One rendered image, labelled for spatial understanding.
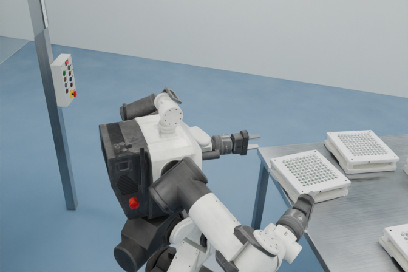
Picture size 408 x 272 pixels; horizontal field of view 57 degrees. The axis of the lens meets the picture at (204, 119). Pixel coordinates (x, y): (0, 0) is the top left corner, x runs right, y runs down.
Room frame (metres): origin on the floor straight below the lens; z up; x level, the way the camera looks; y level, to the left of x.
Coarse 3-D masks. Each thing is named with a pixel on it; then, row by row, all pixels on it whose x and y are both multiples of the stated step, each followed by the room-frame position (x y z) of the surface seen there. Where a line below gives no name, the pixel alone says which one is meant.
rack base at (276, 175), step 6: (270, 168) 1.33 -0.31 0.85; (276, 174) 1.29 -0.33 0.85; (276, 180) 1.27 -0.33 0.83; (282, 180) 1.25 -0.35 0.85; (282, 186) 1.23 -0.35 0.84; (288, 186) 1.21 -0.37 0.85; (288, 192) 1.18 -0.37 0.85; (294, 192) 1.18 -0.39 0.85; (324, 192) 1.19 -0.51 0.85; (330, 192) 1.19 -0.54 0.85; (336, 192) 1.19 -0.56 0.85; (342, 192) 1.20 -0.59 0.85; (294, 198) 1.14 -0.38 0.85; (318, 198) 1.15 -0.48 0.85; (324, 198) 1.16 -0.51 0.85; (330, 198) 1.17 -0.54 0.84
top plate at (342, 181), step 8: (304, 152) 1.40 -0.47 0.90; (312, 152) 1.40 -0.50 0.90; (272, 160) 1.33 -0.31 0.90; (280, 160) 1.33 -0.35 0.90; (280, 168) 1.27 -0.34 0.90; (288, 168) 1.28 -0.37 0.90; (288, 176) 1.22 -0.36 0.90; (328, 176) 1.24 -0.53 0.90; (344, 176) 1.24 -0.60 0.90; (288, 184) 1.19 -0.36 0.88; (296, 184) 1.18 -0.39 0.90; (320, 184) 1.18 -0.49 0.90; (328, 184) 1.19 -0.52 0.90; (336, 184) 1.19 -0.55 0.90; (344, 184) 1.20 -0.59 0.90; (296, 192) 1.14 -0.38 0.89; (304, 192) 1.13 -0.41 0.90; (320, 192) 1.15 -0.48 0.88
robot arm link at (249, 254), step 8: (248, 248) 0.63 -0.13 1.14; (256, 248) 0.62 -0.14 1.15; (280, 248) 0.72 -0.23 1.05; (240, 256) 0.63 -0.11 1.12; (248, 256) 0.62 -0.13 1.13; (256, 256) 0.61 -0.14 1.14; (264, 256) 0.61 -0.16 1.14; (280, 256) 0.67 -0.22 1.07; (240, 264) 0.61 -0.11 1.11; (248, 264) 0.61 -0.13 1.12; (256, 264) 0.60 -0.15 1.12; (264, 264) 0.61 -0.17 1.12; (272, 264) 0.61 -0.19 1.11; (280, 264) 0.67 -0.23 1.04
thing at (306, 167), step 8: (296, 160) 1.33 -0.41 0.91; (304, 160) 1.33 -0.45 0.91; (312, 160) 1.34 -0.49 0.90; (296, 168) 1.28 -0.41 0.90; (304, 168) 1.27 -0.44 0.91; (312, 168) 1.28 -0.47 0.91; (320, 168) 1.28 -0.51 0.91; (304, 176) 1.23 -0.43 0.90; (312, 176) 1.23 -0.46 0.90; (320, 176) 1.23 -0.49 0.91
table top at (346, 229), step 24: (312, 144) 1.58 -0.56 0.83; (336, 168) 1.39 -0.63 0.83; (360, 192) 1.23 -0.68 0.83; (384, 192) 1.24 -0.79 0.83; (312, 216) 1.07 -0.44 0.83; (336, 216) 1.08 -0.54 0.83; (360, 216) 1.09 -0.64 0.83; (384, 216) 1.09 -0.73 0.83; (312, 240) 0.95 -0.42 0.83; (336, 240) 0.96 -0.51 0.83; (360, 240) 0.96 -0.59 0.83; (336, 264) 0.85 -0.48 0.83; (360, 264) 0.86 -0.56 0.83; (384, 264) 0.86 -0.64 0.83
